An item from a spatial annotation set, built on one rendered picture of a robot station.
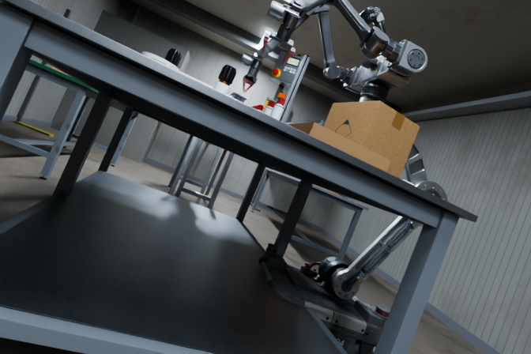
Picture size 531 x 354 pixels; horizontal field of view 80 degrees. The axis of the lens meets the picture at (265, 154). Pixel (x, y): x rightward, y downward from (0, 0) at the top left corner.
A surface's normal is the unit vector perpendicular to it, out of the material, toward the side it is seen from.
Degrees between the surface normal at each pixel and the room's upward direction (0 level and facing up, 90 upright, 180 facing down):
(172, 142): 90
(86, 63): 90
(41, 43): 90
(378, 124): 90
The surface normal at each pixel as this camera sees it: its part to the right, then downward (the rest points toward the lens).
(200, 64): 0.18, 0.02
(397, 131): 0.40, 0.12
